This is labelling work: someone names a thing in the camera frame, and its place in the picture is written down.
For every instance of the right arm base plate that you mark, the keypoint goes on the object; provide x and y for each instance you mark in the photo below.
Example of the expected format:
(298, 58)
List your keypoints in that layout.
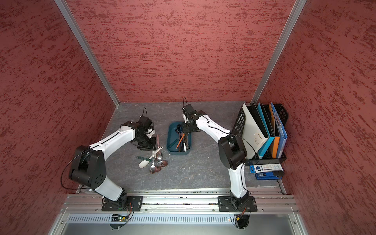
(232, 204)

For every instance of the gold spoon green handle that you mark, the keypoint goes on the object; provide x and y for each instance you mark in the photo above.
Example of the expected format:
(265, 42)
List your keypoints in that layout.
(173, 143)

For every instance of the teal folder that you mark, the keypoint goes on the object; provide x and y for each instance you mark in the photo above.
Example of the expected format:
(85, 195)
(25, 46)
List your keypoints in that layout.
(268, 132)

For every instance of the green patterned spoon handle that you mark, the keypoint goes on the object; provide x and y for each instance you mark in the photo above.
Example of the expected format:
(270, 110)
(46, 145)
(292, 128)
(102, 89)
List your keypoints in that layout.
(143, 158)

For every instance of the aluminium corner post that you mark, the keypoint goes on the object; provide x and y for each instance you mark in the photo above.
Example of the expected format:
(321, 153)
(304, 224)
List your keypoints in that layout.
(287, 30)
(72, 23)

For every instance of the black mesh file rack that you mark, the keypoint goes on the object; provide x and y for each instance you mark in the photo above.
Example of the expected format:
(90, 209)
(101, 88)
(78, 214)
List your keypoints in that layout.
(239, 126)

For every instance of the white folder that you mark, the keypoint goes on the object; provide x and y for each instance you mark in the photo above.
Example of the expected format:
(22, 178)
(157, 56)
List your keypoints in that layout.
(253, 130)

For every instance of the orange folder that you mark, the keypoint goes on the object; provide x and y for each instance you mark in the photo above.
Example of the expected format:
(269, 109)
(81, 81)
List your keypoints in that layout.
(274, 146)

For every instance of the teal plastic storage box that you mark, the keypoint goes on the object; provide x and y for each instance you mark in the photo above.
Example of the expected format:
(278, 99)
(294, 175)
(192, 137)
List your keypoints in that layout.
(175, 145)

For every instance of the orange plastic spoon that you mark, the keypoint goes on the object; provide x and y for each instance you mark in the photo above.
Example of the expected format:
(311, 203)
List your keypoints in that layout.
(181, 137)

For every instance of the right aluminium corner post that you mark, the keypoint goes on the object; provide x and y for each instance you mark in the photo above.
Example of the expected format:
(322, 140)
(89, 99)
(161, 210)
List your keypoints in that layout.
(287, 30)

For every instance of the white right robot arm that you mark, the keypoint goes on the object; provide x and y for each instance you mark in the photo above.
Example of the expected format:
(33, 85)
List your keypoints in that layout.
(232, 151)

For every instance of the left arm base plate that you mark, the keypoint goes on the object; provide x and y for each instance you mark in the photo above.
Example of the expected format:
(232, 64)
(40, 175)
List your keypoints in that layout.
(123, 204)

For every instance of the blue binder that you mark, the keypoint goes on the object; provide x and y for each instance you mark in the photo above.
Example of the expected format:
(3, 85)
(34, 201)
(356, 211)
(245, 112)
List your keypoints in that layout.
(282, 132)

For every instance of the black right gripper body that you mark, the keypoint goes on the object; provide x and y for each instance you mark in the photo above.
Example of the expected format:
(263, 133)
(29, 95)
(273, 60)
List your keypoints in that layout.
(188, 128)

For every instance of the blue box under rack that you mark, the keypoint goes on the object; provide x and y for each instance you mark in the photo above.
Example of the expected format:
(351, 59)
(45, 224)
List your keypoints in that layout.
(267, 171)

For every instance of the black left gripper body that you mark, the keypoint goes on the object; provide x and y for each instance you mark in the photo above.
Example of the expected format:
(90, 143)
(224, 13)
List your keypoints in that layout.
(145, 142)

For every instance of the left aluminium corner post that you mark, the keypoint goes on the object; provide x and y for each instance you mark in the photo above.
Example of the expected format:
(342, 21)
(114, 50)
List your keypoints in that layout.
(72, 23)

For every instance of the aluminium front rail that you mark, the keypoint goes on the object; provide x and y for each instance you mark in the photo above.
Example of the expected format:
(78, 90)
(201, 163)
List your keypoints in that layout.
(210, 202)

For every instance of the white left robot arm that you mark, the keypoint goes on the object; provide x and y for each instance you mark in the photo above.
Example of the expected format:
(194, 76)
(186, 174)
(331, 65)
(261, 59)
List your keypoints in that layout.
(88, 166)

